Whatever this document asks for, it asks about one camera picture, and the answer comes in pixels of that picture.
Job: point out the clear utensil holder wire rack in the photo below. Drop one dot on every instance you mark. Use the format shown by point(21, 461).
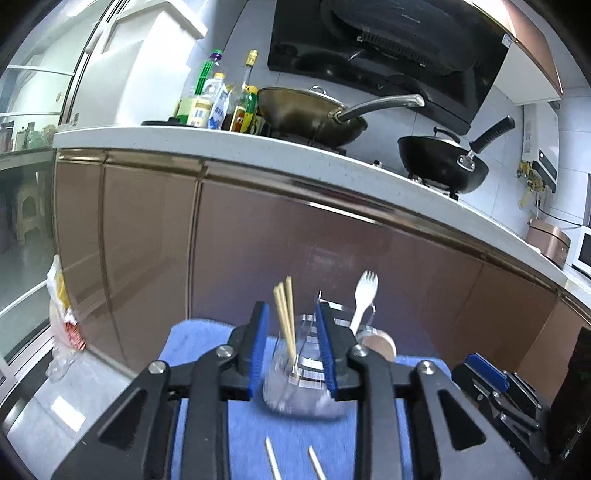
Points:
point(299, 389)

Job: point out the glass sliding door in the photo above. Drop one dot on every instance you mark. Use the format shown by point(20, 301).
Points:
point(36, 83)

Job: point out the wooden chopstick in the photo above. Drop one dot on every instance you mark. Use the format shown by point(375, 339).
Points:
point(316, 463)
point(281, 309)
point(289, 297)
point(274, 467)

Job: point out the black wok with lid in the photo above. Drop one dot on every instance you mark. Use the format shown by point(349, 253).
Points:
point(440, 161)

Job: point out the black tray on counter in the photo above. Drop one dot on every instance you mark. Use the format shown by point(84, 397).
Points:
point(171, 121)

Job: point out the tall yellow cap oil bottle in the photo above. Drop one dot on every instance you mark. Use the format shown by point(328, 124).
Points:
point(237, 93)

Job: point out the brown lower cabinets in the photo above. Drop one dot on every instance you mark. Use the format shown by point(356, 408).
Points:
point(147, 241)

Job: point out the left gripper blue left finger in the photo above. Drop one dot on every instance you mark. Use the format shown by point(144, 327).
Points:
point(134, 437)

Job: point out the plastic bag on floor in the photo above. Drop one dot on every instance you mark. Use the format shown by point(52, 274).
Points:
point(64, 327)

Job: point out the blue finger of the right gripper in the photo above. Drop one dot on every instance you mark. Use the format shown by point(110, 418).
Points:
point(491, 374)
point(470, 382)

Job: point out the plastic stool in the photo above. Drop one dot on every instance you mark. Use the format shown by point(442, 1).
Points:
point(32, 210)

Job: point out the white gas water heater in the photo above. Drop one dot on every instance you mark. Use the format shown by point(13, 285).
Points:
point(541, 142)

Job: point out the white blue bottle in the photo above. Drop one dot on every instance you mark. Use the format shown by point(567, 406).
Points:
point(207, 110)

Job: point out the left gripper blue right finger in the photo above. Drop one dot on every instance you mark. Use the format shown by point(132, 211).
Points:
point(449, 437)

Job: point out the bronze wok with lid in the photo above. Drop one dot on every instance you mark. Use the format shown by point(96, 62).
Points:
point(320, 118)

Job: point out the black range hood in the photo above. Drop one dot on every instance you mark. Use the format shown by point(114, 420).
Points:
point(449, 52)

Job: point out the dark sauce bottle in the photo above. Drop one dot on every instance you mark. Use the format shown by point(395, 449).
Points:
point(245, 110)

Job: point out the brown upper cabinet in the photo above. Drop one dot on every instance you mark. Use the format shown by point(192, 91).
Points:
point(529, 74)

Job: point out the white microwave oven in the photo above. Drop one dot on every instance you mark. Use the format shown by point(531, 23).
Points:
point(581, 251)

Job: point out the pink rice cooker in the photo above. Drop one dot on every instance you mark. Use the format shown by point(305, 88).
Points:
point(552, 242)

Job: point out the white plastic spork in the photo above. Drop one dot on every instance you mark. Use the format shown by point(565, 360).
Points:
point(366, 291)

